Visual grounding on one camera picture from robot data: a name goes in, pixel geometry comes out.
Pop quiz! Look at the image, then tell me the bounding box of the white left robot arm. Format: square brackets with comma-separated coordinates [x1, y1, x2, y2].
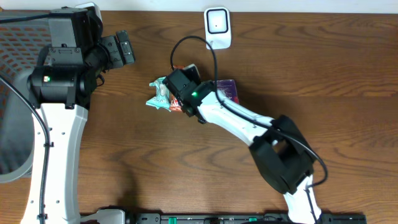
[22, 2, 135, 223]

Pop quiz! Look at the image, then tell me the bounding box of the white barcode scanner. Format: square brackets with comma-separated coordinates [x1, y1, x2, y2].
[204, 7, 232, 50]

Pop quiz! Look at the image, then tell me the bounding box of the purple red tissue pack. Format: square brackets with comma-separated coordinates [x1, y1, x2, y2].
[217, 80, 239, 104]

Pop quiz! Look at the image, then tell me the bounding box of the green wet wipes pack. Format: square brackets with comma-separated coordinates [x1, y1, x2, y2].
[146, 77, 171, 111]

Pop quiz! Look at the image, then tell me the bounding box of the dark grey plastic basket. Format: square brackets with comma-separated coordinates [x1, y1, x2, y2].
[0, 10, 52, 184]

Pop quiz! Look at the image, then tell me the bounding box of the orange chocolate bar wrapper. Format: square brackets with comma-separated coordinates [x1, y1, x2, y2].
[169, 65, 184, 112]

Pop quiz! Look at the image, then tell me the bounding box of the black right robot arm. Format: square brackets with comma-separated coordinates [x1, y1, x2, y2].
[163, 67, 322, 223]

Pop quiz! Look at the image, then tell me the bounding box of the black mounting rail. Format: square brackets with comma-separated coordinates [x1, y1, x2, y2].
[79, 212, 368, 224]

